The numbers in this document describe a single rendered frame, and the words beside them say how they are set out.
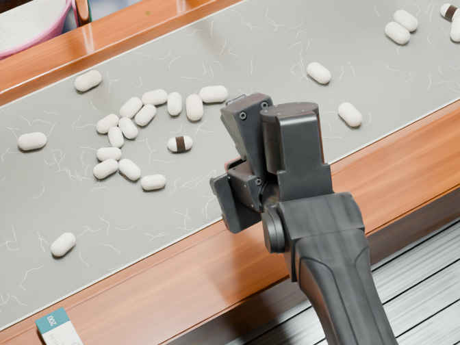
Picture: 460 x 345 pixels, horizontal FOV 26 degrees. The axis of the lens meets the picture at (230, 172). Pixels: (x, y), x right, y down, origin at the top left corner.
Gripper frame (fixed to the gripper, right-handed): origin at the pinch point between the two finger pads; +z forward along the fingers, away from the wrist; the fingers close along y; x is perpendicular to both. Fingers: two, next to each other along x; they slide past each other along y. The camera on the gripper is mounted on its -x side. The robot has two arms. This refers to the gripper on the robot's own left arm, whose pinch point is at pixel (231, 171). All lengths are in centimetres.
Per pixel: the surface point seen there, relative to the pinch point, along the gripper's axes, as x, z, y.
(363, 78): 1.9, 15.4, -27.0
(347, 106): 3.0, 10.9, -21.4
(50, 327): 7.9, 1.7, 25.4
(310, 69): -1.9, 17.2, -20.8
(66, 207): 0.9, 16.8, 16.7
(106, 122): -5.7, 21.7, 6.9
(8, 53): -17.1, 33.7, 13.4
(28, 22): -18.8, 40.8, 8.2
